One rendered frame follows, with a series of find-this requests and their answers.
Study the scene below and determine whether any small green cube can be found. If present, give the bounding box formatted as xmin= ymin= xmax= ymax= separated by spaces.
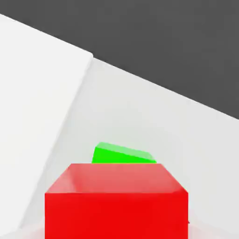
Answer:
xmin=91 ymin=141 xmax=157 ymax=164

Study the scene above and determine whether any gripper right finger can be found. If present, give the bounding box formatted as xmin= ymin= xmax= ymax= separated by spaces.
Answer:
xmin=188 ymin=219 xmax=232 ymax=239

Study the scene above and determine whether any small red cube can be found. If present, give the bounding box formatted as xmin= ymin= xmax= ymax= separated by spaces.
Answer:
xmin=44 ymin=163 xmax=189 ymax=239

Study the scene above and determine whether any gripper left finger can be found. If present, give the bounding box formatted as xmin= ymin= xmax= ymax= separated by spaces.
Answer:
xmin=7 ymin=223 xmax=46 ymax=239

